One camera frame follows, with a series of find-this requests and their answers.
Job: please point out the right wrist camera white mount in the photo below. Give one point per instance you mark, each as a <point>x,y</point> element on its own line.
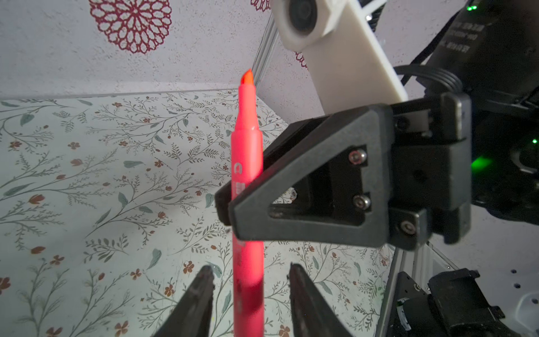
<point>347,64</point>

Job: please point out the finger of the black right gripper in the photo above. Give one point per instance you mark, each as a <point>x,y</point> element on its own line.
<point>356,145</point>
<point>282,159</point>

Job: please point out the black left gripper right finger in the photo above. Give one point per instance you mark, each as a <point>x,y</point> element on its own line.
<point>311,314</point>

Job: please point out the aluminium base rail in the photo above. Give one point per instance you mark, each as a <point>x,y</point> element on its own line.
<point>408,268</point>

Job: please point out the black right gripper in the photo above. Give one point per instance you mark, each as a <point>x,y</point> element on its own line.
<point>473,139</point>

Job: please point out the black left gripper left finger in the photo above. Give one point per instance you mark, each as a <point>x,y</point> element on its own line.
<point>192,315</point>

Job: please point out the pink highlighter pen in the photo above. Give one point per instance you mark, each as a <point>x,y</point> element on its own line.
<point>248,256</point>

